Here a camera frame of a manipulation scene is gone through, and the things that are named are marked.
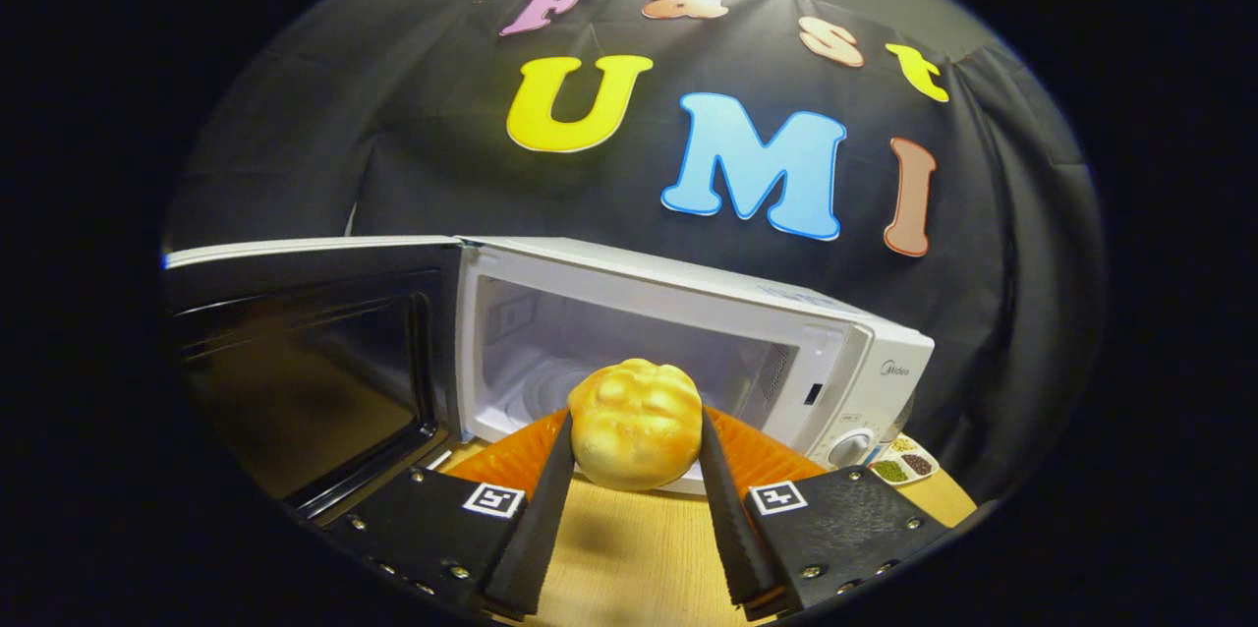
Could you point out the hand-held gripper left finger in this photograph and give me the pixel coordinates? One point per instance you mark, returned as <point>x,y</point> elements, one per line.
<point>536,529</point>

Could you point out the black backdrop cloth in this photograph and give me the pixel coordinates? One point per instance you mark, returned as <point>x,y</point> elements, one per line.
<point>442,165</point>

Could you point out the golden bread bun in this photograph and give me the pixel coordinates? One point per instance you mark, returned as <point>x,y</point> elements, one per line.
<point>634,426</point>

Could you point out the white microwave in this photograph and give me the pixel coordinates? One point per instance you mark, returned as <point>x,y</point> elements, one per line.
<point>629,313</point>

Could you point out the white divided dish with beans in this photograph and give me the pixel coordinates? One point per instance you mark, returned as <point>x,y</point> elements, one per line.
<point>904,462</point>

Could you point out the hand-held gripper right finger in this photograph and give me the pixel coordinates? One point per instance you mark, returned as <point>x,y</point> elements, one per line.
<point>732,529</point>

